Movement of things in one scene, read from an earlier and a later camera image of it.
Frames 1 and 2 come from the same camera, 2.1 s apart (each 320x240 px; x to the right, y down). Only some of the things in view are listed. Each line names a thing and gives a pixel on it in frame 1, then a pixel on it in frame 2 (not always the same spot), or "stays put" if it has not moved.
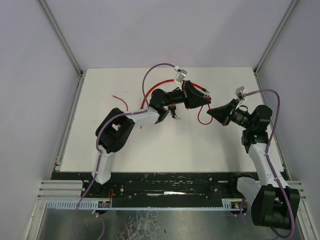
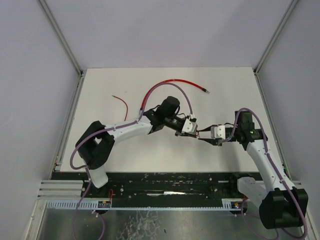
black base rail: (138, 186) stays put
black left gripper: (186, 95) -> (181, 133)
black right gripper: (230, 113) -> (219, 142)
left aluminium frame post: (61, 37) stays put
